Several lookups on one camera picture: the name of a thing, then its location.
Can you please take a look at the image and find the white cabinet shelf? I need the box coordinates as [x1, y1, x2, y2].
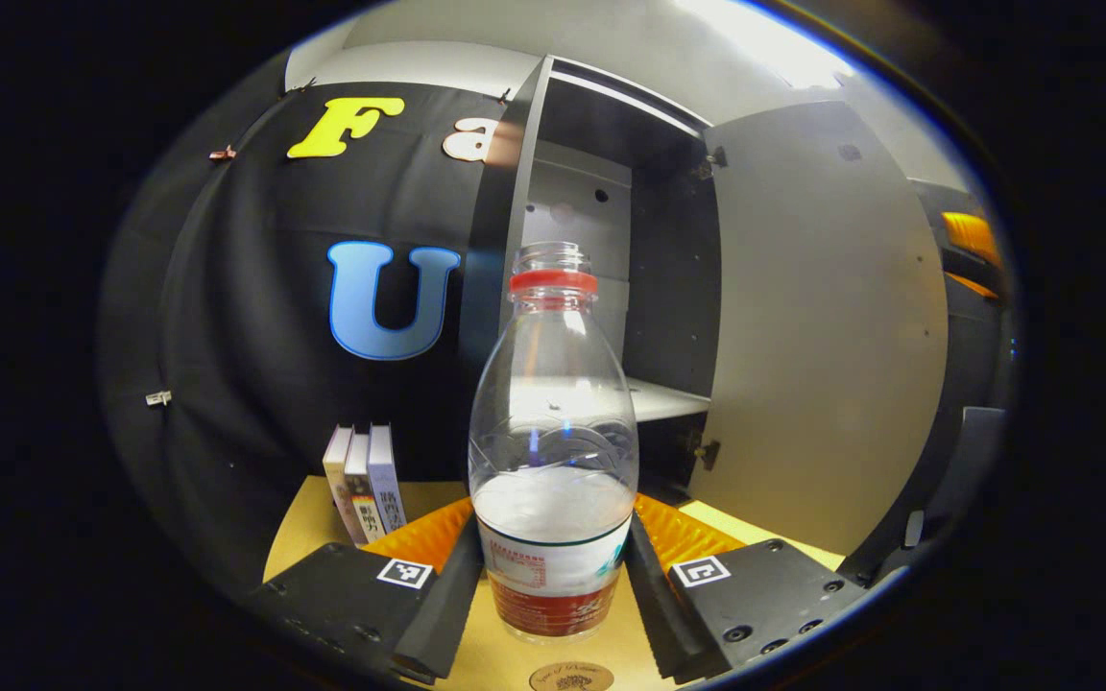
[625, 376, 713, 423]

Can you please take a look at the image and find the round wooden coaster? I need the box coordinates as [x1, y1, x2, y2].
[528, 660, 615, 691]

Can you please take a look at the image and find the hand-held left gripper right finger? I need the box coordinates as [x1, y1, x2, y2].
[622, 491, 871, 687]

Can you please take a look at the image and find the beige book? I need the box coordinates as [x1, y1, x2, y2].
[323, 425, 367, 546]

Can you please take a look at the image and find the white book yellow print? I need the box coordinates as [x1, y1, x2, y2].
[344, 432, 389, 538]

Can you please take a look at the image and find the gray cabinet door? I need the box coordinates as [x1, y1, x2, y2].
[687, 101, 952, 558]

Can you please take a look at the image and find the long ceiling light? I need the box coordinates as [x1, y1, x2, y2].
[678, 0, 856, 92]

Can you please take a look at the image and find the dark gray cabinet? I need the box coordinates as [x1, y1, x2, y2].
[462, 53, 719, 510]

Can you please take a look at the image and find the clear plastic bottle red label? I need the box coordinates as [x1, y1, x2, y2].
[468, 240, 640, 644]

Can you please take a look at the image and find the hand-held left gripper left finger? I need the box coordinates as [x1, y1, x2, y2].
[244, 494, 487, 687]

